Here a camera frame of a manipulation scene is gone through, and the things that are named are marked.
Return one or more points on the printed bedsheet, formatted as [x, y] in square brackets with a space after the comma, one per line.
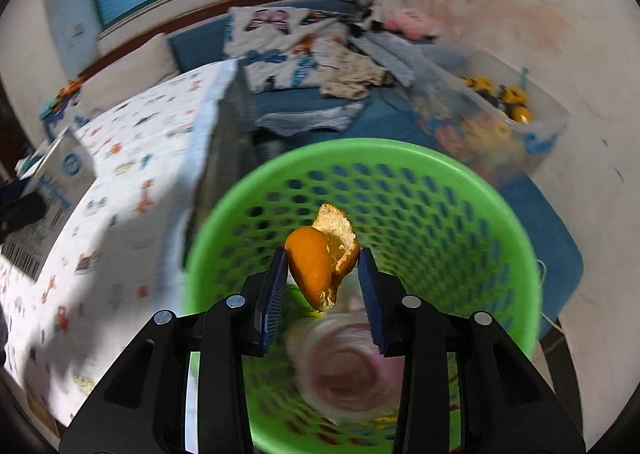
[140, 148]

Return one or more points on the white blue carton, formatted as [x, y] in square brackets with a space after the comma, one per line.
[60, 178]

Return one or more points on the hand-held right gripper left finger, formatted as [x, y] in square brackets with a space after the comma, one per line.
[272, 294]

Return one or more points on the colourful toy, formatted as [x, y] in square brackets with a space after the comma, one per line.
[62, 96]

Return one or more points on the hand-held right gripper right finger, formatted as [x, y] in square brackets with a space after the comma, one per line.
[372, 299]

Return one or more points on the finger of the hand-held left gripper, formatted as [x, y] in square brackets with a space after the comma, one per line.
[22, 214]

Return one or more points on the beige printed cloth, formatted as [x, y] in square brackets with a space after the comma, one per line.
[345, 68]

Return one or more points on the green plastic basket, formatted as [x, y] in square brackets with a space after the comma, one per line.
[450, 214]

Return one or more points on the clear plastic storage box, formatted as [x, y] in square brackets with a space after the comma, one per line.
[540, 138]

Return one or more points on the blue pillow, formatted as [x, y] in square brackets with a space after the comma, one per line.
[200, 46]

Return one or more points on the orange peel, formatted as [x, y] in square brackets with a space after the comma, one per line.
[310, 264]

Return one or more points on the pink plush toy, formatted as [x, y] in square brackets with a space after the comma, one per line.
[412, 23]

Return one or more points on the yellow toy truck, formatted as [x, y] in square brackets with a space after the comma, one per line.
[515, 98]

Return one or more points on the blue mat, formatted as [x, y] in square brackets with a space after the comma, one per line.
[545, 244]

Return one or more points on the butterfly print blanket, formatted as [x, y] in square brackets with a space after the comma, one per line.
[270, 33]

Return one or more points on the red paper cup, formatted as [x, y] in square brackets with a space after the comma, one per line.
[340, 379]

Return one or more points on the grey striped cloth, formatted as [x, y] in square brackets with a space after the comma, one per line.
[310, 118]

